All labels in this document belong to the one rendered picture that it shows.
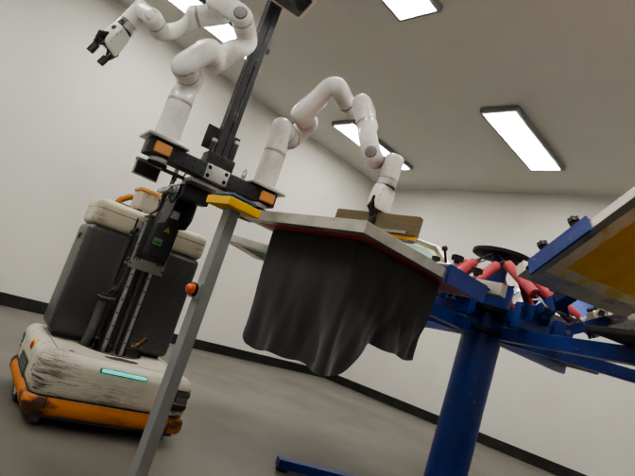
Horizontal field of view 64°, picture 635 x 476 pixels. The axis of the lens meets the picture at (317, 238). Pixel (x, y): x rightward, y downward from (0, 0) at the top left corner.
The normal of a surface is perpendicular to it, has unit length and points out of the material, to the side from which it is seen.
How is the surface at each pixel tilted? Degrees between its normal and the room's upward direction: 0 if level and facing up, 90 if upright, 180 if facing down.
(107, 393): 90
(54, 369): 90
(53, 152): 90
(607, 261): 148
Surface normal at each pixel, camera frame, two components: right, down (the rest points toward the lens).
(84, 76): 0.70, 0.10
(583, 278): -0.11, 0.76
